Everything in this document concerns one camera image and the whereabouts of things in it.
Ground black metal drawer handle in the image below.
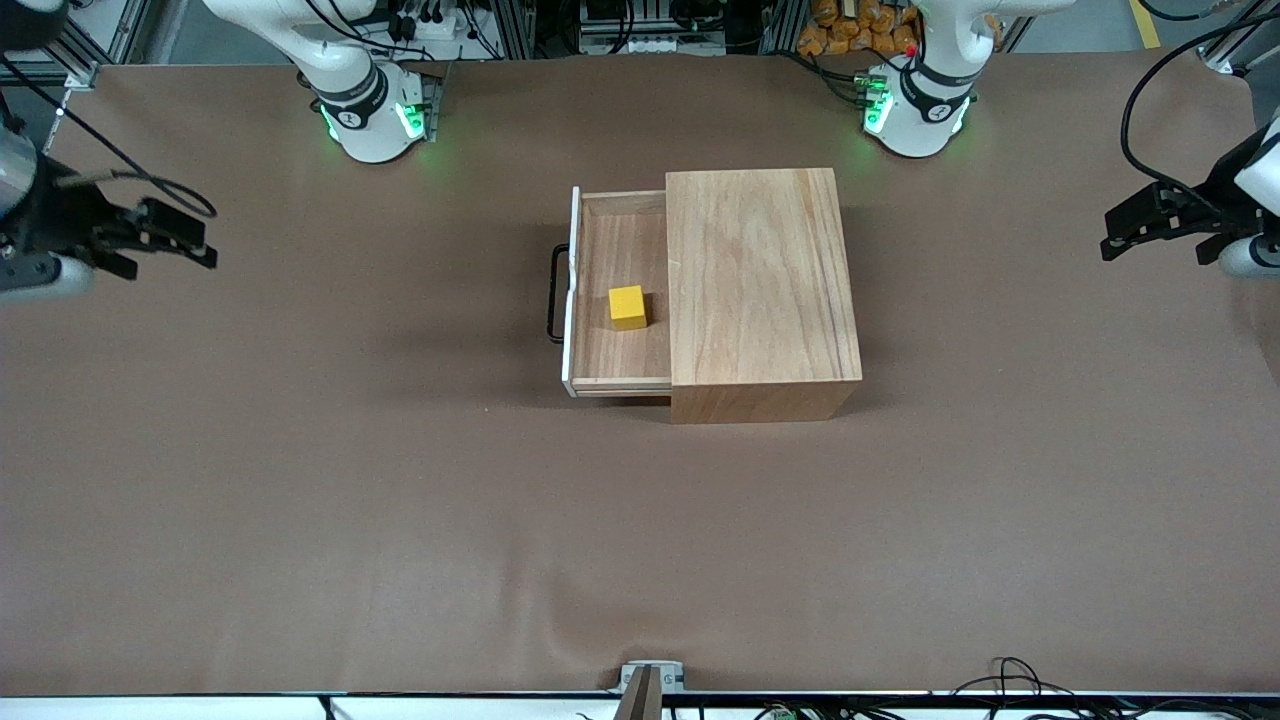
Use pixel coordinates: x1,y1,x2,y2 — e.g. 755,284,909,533
545,244,572,346

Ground wooden drawer with white front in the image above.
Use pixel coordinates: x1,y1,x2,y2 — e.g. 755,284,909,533
562,185,674,400

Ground yellow cube block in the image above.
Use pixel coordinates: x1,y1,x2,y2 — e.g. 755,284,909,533
608,285,649,332

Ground light wooden drawer cabinet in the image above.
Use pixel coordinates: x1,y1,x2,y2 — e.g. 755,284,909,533
664,167,865,426

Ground white power strip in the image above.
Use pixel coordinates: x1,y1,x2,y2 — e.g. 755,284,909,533
384,0,473,43

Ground brown lumpy objects pile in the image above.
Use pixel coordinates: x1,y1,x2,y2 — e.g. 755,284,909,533
796,0,923,59

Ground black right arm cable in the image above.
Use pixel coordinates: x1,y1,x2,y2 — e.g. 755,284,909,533
0,58,219,220

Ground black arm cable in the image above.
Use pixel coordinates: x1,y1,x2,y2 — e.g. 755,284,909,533
0,58,219,220
1119,5,1280,206

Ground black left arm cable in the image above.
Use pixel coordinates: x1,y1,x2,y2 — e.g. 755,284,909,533
1119,5,1280,206

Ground aluminium frame rail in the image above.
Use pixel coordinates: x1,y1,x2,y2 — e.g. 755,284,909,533
35,0,153,93

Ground black cable bundle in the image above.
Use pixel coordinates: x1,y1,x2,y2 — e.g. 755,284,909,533
945,656,1280,720

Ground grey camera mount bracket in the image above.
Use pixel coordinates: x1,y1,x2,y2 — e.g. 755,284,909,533
616,659,688,720

